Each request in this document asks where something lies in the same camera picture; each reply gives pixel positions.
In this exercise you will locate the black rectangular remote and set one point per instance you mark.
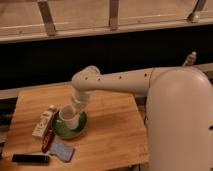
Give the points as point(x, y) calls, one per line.
point(25, 158)

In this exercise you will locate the wooden bamboo table board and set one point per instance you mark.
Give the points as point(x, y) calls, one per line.
point(115, 135)

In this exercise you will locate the dark red marker pen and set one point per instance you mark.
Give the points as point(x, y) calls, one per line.
point(47, 140)

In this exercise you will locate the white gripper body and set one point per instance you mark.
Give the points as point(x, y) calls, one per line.
point(80, 99)

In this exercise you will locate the blue sponge cloth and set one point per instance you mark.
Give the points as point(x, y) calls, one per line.
point(61, 151)

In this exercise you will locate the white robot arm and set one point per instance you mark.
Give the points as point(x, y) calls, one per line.
point(179, 109)

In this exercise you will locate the metal window frame rail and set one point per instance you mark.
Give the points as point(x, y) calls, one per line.
point(31, 20)

